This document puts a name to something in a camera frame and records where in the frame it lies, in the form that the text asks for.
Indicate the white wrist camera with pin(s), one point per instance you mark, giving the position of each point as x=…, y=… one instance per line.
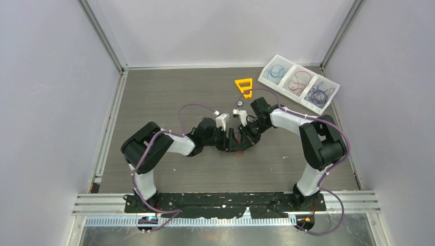
x=242, y=115
x=221, y=120

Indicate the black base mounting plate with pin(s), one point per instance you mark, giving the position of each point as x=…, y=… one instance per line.
x=226, y=205

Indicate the yellow triangular plastic frame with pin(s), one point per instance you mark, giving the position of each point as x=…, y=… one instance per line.
x=245, y=86

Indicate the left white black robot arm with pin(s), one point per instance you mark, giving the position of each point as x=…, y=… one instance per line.
x=144, y=150

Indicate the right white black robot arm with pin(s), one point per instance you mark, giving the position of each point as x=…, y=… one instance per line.
x=322, y=143

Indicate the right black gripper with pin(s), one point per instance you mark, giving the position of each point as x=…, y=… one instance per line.
x=253, y=140

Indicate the aluminium front rail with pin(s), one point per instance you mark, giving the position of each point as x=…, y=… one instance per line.
x=107, y=210

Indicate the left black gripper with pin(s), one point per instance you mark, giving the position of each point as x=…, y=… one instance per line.
x=230, y=145

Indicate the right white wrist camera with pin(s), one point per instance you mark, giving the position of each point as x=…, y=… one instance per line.
x=242, y=115

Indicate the white three-compartment plastic tray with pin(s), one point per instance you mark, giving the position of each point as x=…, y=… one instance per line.
x=305, y=87

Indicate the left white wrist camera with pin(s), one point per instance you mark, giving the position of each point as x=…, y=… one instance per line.
x=221, y=120

